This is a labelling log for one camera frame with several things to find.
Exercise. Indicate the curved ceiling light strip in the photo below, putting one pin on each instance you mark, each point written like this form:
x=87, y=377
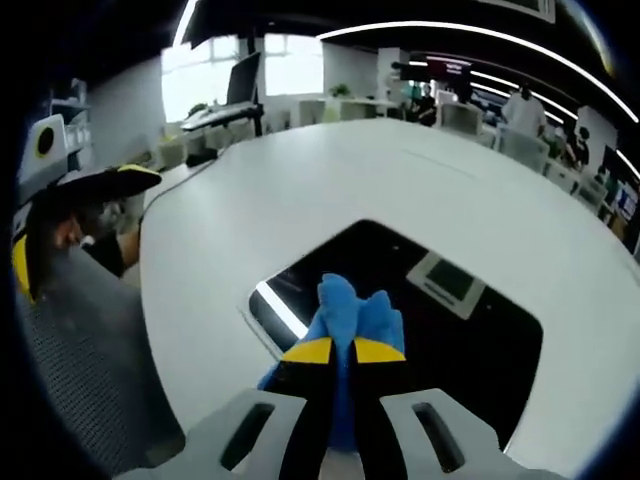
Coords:
x=400, y=23

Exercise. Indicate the straight ceiling light strip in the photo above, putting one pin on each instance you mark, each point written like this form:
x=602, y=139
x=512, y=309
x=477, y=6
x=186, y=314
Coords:
x=185, y=25

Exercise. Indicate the red display screen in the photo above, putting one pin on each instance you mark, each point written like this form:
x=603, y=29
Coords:
x=450, y=67

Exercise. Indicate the black power adapter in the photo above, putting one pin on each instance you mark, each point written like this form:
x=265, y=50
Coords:
x=200, y=161

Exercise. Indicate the black monitor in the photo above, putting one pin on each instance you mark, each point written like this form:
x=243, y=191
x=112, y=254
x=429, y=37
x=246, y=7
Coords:
x=245, y=80

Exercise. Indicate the green potted plant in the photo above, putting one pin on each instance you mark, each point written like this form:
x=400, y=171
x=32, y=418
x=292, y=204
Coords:
x=340, y=91

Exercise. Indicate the black stand pole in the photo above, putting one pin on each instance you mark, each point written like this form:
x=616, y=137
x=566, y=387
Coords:
x=257, y=117

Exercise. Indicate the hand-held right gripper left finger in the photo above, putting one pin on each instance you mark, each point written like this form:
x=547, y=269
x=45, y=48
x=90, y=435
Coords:
x=290, y=435

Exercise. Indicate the blue cleaning cloth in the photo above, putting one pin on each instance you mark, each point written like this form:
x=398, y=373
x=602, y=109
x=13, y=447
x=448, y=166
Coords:
x=340, y=310

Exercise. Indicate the yellow and black object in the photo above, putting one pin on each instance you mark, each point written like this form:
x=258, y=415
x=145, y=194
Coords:
x=21, y=270

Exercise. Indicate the person's left hand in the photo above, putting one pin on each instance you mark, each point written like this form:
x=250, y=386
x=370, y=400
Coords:
x=67, y=234

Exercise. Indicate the white storage shelf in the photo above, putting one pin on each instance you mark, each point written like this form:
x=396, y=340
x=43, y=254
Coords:
x=77, y=130

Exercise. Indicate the white low cabinet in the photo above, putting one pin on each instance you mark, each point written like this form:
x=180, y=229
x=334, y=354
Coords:
x=350, y=110

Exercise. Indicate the black glass panel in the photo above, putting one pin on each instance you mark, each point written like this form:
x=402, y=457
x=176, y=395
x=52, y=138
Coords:
x=500, y=350

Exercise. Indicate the ceiling air vent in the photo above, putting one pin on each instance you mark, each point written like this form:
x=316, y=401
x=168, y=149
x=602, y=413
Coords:
x=525, y=7

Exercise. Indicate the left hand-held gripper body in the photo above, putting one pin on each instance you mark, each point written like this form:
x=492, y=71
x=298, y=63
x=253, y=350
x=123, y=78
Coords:
x=59, y=130

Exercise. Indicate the grey adjustable desk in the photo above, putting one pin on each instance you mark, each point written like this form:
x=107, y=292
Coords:
x=215, y=117

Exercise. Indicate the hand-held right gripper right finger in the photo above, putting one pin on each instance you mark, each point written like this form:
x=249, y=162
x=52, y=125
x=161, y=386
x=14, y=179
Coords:
x=395, y=435

